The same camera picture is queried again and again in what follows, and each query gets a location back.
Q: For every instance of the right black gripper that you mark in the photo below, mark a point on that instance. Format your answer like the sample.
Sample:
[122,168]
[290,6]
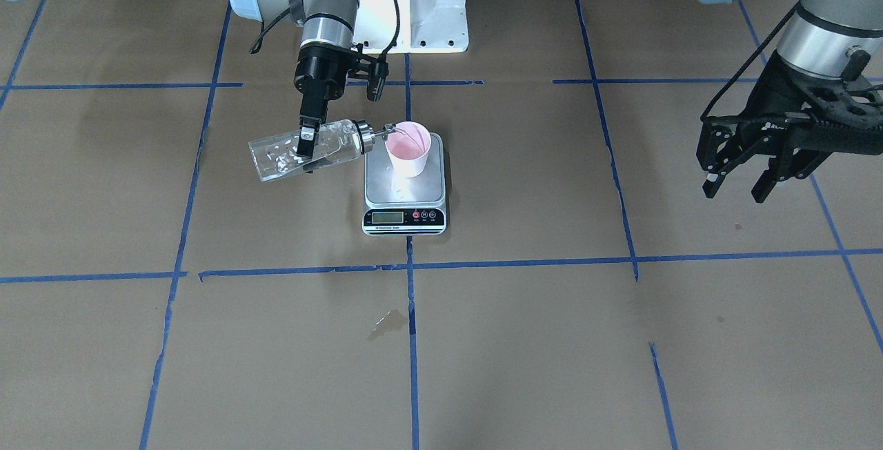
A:
[316,74]

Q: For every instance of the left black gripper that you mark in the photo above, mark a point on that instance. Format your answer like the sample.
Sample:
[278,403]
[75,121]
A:
[764,134]

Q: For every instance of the pink cup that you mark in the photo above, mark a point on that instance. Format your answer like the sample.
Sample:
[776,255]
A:
[408,148]

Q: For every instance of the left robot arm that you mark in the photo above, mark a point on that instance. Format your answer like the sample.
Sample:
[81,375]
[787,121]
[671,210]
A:
[825,38]

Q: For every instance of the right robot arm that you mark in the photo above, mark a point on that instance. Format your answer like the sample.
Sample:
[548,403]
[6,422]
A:
[328,21]

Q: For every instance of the digital kitchen scale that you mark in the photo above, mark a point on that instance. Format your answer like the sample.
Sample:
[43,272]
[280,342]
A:
[397,205]

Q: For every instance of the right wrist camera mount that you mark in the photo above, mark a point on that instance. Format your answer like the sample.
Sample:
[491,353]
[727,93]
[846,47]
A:
[373,70]

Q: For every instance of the white mounting post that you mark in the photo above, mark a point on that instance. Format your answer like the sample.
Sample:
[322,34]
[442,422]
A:
[423,26]

